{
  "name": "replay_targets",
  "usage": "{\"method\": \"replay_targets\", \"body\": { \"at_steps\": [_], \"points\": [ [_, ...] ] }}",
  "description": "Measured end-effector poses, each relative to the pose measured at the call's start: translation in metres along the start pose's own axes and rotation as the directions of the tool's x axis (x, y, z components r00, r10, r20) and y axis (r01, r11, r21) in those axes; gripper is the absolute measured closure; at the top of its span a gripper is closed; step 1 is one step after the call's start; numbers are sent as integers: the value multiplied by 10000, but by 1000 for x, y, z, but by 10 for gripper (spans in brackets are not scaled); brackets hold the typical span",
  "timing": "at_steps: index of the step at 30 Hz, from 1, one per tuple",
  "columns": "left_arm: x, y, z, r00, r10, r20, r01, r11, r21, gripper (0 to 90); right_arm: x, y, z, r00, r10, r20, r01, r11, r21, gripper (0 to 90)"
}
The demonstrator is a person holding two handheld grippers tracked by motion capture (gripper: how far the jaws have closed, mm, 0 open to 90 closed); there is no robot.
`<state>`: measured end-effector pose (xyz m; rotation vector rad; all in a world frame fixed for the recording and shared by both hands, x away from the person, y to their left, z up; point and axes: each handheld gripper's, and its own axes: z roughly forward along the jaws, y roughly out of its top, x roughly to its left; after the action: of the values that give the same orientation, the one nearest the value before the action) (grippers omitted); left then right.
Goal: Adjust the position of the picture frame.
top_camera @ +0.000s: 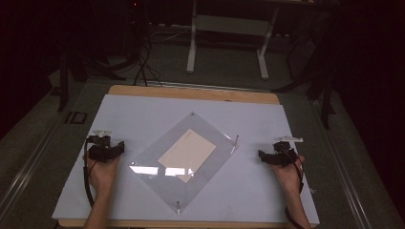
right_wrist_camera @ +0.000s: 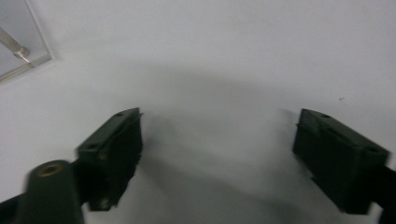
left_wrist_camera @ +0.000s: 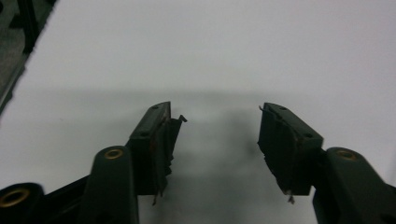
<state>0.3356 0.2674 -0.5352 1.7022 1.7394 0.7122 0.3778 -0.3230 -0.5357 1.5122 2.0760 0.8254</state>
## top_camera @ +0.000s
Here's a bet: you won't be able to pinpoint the clear acrylic photo frame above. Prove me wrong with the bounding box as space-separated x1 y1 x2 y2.
128 111 241 216

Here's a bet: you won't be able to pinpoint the wooden table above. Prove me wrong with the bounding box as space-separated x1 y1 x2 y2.
57 84 318 229

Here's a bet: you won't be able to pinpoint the metal floor rail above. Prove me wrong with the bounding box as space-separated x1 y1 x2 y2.
0 118 63 220
309 97 375 229

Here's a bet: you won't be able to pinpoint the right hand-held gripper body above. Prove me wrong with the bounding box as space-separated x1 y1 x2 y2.
268 135 304 168

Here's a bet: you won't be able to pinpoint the black floor cables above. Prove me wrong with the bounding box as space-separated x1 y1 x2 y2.
133 39 164 88

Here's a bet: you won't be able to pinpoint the white table mat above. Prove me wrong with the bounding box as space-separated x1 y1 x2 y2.
52 94 320 225

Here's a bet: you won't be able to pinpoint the black metal stand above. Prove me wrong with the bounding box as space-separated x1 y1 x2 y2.
270 28 338 131
56 44 127 113

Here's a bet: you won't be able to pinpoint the person's right hand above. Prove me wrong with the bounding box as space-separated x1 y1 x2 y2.
270 154 306 196

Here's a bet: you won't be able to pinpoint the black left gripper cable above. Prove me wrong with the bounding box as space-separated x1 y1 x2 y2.
82 138 96 208

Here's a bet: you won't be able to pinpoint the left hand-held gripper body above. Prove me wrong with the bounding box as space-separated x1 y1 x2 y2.
86 129 113 163

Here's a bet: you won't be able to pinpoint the person's left hand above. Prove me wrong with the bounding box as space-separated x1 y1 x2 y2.
83 152 121 193

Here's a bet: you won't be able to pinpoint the photo print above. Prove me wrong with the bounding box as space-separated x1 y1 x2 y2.
157 128 218 184

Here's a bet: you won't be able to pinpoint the black floor plate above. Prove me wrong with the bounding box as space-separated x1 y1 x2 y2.
64 111 88 125

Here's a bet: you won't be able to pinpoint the white metal desk frame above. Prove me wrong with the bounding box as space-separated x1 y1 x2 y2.
185 0 282 81

